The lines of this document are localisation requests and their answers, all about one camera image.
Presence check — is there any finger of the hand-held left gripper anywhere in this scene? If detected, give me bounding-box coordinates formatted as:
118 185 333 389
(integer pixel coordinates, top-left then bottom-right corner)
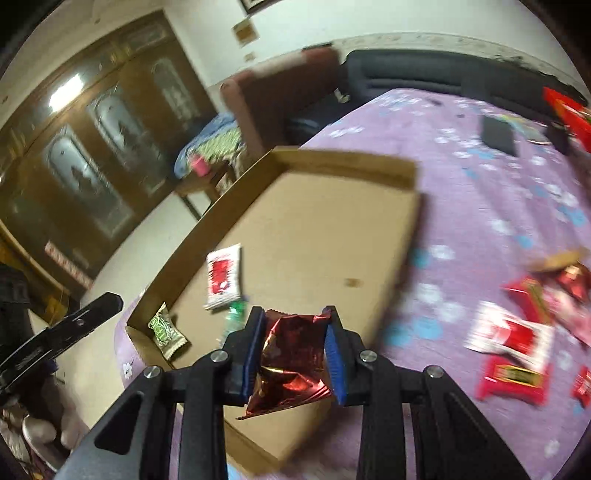
0 292 124 393

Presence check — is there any pink snack packet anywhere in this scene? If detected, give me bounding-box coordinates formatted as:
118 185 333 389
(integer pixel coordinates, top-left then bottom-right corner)
545 288 591 342

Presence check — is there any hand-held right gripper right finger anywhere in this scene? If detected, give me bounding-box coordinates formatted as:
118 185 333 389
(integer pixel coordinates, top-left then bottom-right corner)
323 305 532 480

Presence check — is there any white and red snack packet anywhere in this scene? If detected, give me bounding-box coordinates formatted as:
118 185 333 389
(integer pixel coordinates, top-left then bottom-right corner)
203 243 244 311
464 301 555 365

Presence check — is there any cardboard box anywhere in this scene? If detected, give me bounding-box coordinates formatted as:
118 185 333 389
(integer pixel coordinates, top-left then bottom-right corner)
124 147 422 476

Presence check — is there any red packet with yellow label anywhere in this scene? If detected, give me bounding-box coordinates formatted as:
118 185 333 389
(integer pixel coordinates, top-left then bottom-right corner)
475 355 552 407

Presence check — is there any green pastry packet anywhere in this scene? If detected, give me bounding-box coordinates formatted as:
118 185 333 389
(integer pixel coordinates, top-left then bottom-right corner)
148 302 191 360

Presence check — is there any red gift box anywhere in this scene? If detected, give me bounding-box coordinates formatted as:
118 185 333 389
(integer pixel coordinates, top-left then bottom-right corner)
542 87 591 153

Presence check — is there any red foil snack packet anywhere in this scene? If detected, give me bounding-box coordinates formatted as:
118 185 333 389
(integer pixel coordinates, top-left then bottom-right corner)
235 308 333 421
554 263 591 301

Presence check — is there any black sofa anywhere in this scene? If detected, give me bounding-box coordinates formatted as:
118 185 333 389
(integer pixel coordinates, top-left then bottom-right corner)
286 48 587 139

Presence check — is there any pale bundle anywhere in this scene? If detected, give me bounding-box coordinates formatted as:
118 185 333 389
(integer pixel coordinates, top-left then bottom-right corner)
0 392 88 472

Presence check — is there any black cup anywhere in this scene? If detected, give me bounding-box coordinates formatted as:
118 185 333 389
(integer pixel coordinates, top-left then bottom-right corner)
547 124 573 155

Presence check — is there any black smartphone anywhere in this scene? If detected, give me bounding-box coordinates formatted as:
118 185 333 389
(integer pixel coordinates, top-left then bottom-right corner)
480 115 517 157

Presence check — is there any small wooden table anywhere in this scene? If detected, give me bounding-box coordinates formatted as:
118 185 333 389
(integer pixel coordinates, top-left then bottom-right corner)
174 161 236 220

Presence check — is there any purple floral tablecloth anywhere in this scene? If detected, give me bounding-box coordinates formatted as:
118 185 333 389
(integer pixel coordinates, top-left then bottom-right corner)
113 88 591 480

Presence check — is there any yellow wall plaque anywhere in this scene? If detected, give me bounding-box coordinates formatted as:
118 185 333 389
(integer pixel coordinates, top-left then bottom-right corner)
232 17 258 46

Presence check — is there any pale notebook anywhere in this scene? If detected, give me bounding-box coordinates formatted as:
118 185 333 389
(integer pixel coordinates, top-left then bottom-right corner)
501 114 552 145

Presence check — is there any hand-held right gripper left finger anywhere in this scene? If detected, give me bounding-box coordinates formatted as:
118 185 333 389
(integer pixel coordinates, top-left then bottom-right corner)
55 307 266 480

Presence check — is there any brown snack packet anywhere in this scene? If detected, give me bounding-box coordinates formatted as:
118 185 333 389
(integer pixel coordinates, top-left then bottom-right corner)
529 247 587 273

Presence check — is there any blue floral blanket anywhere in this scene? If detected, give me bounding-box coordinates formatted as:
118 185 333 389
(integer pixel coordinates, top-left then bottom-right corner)
174 113 247 178

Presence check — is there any green snack wrapper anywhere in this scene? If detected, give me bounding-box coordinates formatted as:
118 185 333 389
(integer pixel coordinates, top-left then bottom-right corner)
217 300 250 344

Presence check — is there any red paper sign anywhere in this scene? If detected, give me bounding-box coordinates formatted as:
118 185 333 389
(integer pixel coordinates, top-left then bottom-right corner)
45 242 93 289

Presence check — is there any brown armchair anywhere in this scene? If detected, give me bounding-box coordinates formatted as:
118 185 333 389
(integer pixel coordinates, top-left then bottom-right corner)
219 46 345 158

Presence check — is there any dark wooden cabinet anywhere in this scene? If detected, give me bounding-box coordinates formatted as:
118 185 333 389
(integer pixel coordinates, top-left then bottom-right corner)
0 9 220 291

